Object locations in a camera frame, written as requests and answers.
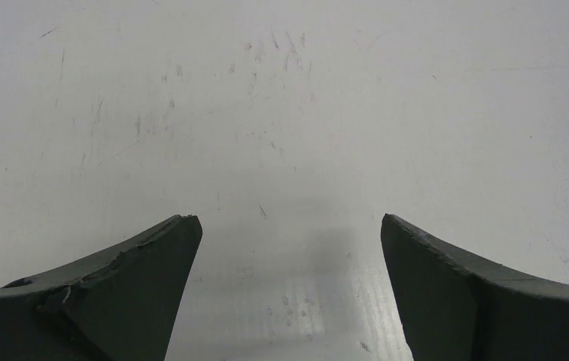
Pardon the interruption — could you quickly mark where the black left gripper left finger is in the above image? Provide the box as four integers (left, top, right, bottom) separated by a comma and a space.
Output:
0, 215, 202, 360

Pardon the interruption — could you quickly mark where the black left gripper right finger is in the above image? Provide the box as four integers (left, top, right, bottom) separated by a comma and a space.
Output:
381, 214, 569, 360

